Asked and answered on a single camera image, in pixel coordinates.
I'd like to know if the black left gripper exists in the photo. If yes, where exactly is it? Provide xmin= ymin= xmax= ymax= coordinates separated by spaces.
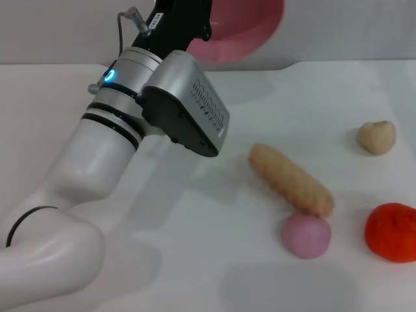
xmin=131 ymin=0 xmax=216 ymax=62

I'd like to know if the pink plastic bowl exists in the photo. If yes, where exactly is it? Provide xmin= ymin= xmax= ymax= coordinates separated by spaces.
xmin=187 ymin=0 xmax=286 ymax=64

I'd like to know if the orange striped bread loaf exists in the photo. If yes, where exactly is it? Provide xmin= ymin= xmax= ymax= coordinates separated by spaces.
xmin=248 ymin=143 xmax=335 ymax=218

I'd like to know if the beige bun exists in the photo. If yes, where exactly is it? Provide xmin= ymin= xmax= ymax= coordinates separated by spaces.
xmin=356 ymin=120 xmax=397 ymax=156

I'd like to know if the pink round bun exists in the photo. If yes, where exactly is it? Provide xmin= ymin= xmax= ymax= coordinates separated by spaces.
xmin=281 ymin=213 xmax=332 ymax=260

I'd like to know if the orange red bun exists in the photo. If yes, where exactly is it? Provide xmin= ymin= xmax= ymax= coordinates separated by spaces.
xmin=364 ymin=201 xmax=416 ymax=263

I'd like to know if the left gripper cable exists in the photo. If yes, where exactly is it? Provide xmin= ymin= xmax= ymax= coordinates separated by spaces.
xmin=86 ymin=6 xmax=152 ymax=94

